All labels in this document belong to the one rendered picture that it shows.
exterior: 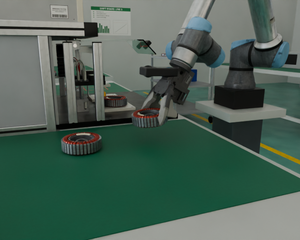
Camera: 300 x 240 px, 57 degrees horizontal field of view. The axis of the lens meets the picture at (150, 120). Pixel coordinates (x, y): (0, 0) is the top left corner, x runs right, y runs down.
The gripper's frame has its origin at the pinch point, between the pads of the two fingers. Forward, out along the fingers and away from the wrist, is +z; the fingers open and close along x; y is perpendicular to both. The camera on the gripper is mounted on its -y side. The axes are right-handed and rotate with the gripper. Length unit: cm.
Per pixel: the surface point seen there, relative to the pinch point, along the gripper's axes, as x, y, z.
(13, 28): 24, -44, -7
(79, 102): 39.0, -10.5, 6.7
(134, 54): 549, 205, -118
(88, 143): -4.7, -16.3, 12.9
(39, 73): 23.9, -31.2, 2.3
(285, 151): 99, 222, -30
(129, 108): 32.9, 8.2, -0.2
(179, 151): -14.0, 5.6, 4.4
